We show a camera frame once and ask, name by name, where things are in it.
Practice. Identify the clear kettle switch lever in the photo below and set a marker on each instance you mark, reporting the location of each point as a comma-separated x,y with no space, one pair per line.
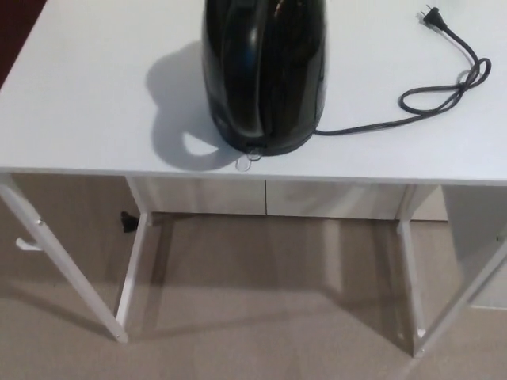
247,163

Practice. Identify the black kettle base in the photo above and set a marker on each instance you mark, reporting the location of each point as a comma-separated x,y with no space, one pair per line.
293,148

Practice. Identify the white table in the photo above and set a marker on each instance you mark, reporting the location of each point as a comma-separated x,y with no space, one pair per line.
317,198

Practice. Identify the black electric kettle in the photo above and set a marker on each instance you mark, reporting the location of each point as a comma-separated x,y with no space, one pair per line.
293,79

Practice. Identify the white hook on table leg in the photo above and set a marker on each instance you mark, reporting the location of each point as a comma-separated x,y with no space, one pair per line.
24,246

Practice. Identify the dark red panel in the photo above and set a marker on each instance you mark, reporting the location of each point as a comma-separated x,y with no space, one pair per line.
12,31

